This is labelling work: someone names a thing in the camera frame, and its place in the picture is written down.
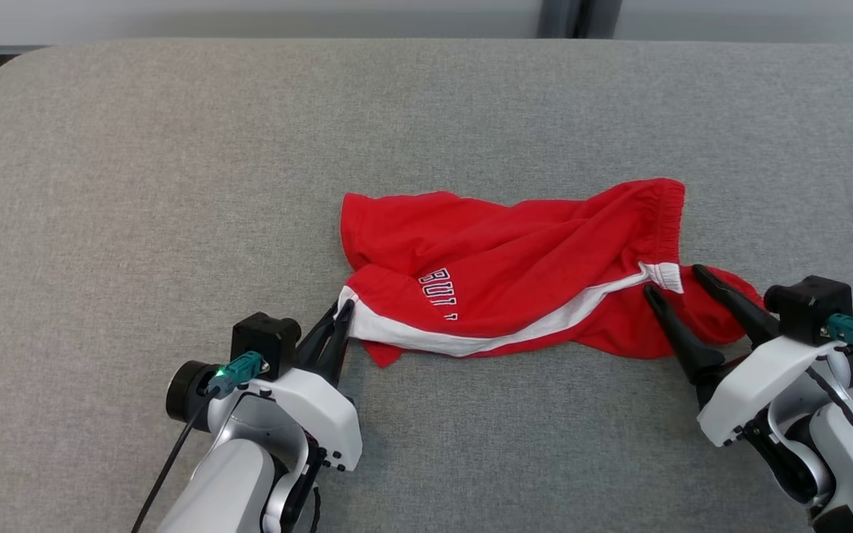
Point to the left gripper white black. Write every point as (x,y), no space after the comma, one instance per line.
(323,414)

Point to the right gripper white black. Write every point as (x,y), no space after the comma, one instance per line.
(752,385)

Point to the red shorts with white stripe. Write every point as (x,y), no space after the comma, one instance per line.
(515,259)

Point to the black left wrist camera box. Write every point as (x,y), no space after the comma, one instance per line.
(263,340)

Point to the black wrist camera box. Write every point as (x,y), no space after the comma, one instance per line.
(263,340)
(808,307)

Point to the teal left camera connector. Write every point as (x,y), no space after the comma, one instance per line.
(238,372)

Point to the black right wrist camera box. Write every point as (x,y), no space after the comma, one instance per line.
(808,307)

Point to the grey partition post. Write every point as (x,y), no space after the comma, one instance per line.
(578,18)

